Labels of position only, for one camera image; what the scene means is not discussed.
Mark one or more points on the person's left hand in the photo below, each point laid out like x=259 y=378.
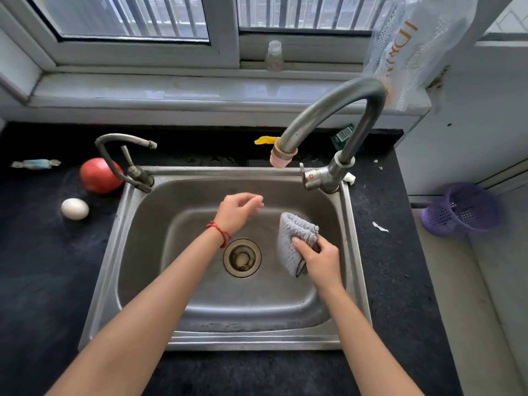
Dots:
x=233 y=212

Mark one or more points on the person's right hand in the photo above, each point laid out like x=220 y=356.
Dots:
x=324 y=263

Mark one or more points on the person's right thumb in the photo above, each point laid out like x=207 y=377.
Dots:
x=302 y=243

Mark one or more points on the person's left fingers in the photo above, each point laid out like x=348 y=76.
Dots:
x=253 y=204

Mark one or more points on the grey dish cloth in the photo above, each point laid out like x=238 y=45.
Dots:
x=288 y=239

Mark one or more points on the person's left forearm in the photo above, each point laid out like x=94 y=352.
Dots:
x=144 y=313

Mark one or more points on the person's right forearm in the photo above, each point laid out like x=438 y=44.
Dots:
x=363 y=342

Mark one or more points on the pink faucet nozzle tip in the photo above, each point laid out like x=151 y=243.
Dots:
x=282 y=156

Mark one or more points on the metal sink drain strainer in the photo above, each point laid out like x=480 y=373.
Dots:
x=242 y=258

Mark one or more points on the yellow plastic clip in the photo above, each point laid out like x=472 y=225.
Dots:
x=265 y=140

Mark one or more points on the white paper scrap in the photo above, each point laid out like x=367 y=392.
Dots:
x=379 y=227

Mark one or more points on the stainless steel sink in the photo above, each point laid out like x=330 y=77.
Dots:
x=247 y=303

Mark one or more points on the green packet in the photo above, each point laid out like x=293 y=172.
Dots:
x=342 y=136

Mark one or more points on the large curved metal faucet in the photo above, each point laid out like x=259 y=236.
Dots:
x=330 y=98

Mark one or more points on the grey window sill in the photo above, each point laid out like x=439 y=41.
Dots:
x=185 y=92

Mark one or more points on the clear plastic bottle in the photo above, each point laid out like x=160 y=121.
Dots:
x=274 y=57

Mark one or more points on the small metal faucet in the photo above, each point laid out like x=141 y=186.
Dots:
x=108 y=154

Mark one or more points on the red tomato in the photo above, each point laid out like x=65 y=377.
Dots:
x=97 y=176

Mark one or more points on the purple plastic basket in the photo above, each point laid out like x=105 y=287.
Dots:
x=462 y=210

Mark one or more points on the white egg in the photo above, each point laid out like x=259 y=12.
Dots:
x=75 y=209

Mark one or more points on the blue candy wrapper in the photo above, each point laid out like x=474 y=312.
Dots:
x=35 y=163

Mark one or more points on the metal window bars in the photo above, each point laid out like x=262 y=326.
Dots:
x=136 y=14

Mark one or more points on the clear plastic bag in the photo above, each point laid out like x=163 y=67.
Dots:
x=420 y=41

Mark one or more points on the white window frame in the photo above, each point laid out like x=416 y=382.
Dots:
x=222 y=32

